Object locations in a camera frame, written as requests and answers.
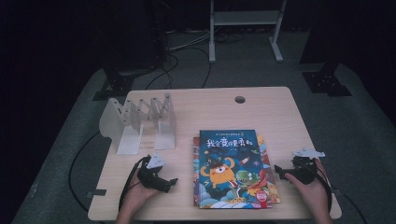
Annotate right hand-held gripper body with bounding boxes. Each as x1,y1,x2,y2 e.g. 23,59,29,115
290,147,326,186

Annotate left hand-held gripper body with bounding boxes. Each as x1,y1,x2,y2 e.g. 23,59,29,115
136,151,173,192

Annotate light blue animal picture book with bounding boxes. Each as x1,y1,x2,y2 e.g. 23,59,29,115
256,133,281,205

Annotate red picture book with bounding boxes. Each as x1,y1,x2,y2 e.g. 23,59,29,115
192,135,202,207

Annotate white expandable book rack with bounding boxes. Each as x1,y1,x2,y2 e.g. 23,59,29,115
98,92,177,156

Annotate dark blue monster picture book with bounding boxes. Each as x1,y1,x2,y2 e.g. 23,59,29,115
198,129,273,210

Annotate person's left hand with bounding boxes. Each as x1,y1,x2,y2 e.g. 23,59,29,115
123,169,163,217

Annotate person's right hand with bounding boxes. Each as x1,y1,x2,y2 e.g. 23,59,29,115
284,158,332,217

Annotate black tape strip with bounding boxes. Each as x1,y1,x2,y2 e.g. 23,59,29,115
86,189,107,199

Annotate black equipment stand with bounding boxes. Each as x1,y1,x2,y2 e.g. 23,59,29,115
92,0,166,102
299,0,353,98

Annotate white metal stand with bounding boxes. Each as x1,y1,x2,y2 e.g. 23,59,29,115
208,0,288,64

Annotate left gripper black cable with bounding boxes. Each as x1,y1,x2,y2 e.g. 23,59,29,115
118,155,151,213

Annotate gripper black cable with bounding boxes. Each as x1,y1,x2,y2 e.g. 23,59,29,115
306,164,370,224
118,155,151,213

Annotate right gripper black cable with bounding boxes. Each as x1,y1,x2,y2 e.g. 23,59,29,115
306,164,370,224

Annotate black floor cable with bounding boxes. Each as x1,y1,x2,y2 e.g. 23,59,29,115
68,130,104,213

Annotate bundle of floor cables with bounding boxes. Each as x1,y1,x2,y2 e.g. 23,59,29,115
144,27,247,91

